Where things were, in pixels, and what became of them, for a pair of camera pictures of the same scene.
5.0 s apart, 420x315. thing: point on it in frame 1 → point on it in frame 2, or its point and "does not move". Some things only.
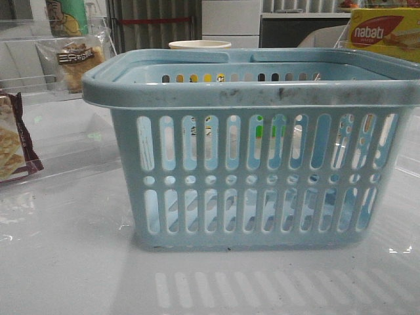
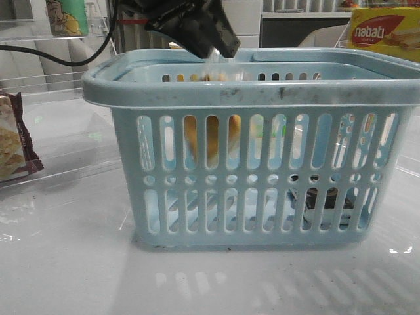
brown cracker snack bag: [17, 156] does not move
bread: [67, 60] → [190, 123]
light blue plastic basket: [265, 148] does not move
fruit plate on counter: [348, 4] does not move
